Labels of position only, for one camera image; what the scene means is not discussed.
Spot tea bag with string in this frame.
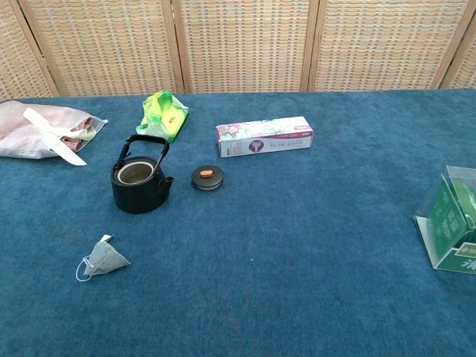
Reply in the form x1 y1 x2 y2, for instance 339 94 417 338
76 234 132 283

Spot green yellow plastic packet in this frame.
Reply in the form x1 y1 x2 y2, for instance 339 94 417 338
135 90 190 144

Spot pink translucent bag white ribbon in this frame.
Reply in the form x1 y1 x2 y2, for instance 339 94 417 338
0 100 109 167

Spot black teapot lid orange knob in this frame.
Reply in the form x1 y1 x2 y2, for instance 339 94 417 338
190 164 226 193

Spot clear box of green sachets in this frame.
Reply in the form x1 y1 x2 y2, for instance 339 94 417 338
412 165 476 275

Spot pink floral long carton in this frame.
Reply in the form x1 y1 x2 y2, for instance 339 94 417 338
215 115 315 158

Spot black cast iron teapot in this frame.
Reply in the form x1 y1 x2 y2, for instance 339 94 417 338
109 134 176 215

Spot blue carpet table cover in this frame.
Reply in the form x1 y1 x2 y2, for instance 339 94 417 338
0 88 476 357

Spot woven wooden folding screen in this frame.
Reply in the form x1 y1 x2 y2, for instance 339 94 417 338
0 0 476 103

